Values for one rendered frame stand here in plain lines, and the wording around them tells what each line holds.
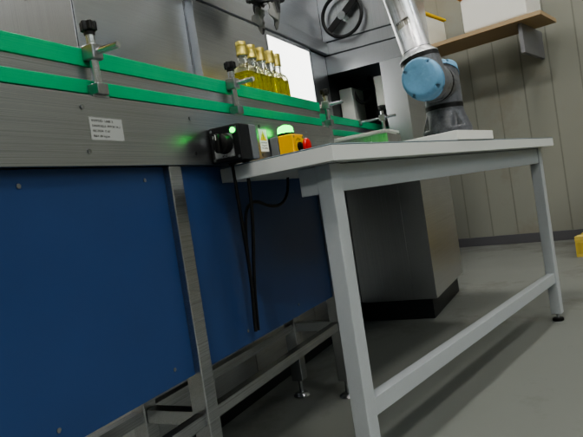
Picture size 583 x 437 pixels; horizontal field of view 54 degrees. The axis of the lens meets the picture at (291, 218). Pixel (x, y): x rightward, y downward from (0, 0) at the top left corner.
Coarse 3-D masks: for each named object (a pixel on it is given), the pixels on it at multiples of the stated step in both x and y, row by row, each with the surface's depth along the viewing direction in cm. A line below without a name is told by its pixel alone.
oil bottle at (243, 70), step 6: (240, 66) 176; (246, 66) 175; (252, 66) 178; (234, 72) 176; (240, 72) 175; (246, 72) 174; (252, 72) 177; (240, 78) 176; (246, 84) 175; (252, 84) 176
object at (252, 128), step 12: (216, 132) 127; (228, 132) 125; (240, 132) 125; (252, 132) 130; (240, 144) 124; (252, 144) 129; (216, 156) 127; (228, 156) 126; (240, 156) 124; (252, 156) 128
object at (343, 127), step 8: (336, 120) 231; (344, 120) 240; (352, 120) 249; (336, 128) 231; (344, 128) 240; (352, 128) 248; (360, 128) 258; (368, 128) 267; (376, 128) 278; (344, 136) 238
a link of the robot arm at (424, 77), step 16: (384, 0) 170; (400, 0) 166; (400, 16) 167; (416, 16) 166; (400, 32) 167; (416, 32) 165; (400, 48) 170; (416, 48) 165; (432, 48) 164; (400, 64) 170; (416, 64) 163; (432, 64) 161; (416, 80) 164; (432, 80) 162; (448, 80) 167; (416, 96) 165; (432, 96) 165
